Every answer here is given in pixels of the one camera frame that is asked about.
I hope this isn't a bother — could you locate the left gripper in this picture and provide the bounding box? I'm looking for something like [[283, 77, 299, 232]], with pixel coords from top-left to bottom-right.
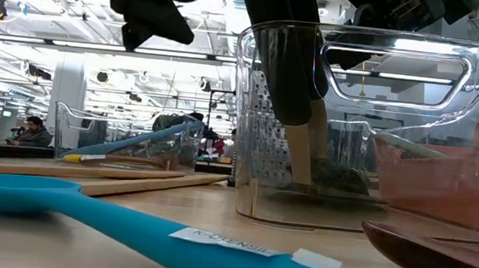
[[70, 0, 198, 56]]

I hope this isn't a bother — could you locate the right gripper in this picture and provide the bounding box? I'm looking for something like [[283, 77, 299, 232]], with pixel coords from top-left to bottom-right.
[[336, 0, 476, 37]]

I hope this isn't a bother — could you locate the round black turner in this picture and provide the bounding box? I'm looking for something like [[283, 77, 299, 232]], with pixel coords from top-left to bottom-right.
[[222, 0, 386, 199]]

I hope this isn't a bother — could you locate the large blue silicone spoon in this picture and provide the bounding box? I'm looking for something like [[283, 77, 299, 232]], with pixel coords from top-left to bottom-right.
[[60, 110, 206, 169]]

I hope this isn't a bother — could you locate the yellow silicone spatula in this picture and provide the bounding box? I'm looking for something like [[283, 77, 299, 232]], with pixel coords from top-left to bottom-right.
[[61, 152, 108, 166]]

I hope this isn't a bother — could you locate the small blue silicone spoon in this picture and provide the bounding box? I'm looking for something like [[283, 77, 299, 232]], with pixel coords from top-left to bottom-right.
[[0, 173, 448, 268]]

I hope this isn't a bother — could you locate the ceiling light strip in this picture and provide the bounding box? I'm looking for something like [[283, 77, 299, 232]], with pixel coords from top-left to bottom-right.
[[0, 33, 238, 63]]

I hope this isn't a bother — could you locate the person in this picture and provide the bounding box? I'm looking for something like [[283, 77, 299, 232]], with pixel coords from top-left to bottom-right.
[[7, 114, 55, 150], [209, 126, 239, 160]]

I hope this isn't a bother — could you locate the orange plastic bin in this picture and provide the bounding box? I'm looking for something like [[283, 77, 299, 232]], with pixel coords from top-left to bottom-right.
[[364, 99, 479, 237]]

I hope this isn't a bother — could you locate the black aluminium table frame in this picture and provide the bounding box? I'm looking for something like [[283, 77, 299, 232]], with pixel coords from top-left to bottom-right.
[[0, 143, 235, 178]]

